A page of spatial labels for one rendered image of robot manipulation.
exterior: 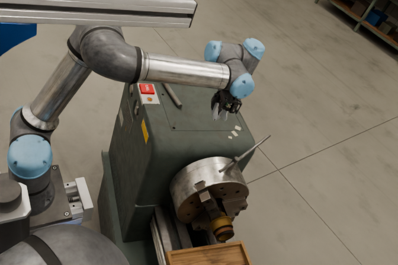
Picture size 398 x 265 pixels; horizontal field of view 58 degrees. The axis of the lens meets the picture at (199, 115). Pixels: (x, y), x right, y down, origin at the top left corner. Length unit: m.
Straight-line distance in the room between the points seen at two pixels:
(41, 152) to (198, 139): 0.63
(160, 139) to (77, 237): 0.94
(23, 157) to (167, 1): 0.71
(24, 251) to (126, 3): 0.34
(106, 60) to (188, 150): 0.66
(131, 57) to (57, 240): 0.52
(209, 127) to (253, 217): 1.57
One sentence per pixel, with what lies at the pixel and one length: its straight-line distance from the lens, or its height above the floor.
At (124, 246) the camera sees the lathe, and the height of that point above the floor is 0.54.
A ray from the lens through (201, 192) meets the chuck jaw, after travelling 1.40.
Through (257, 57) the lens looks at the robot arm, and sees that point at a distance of 1.19.
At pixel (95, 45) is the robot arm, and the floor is 1.75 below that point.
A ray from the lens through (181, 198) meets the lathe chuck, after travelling 1.43.
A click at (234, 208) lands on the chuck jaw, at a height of 1.11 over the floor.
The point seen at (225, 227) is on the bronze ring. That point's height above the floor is 1.12.
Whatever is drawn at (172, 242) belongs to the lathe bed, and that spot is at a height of 0.86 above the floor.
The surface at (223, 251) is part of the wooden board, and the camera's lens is 1.67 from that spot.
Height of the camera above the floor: 2.25
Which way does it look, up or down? 39 degrees down
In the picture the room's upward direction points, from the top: 23 degrees clockwise
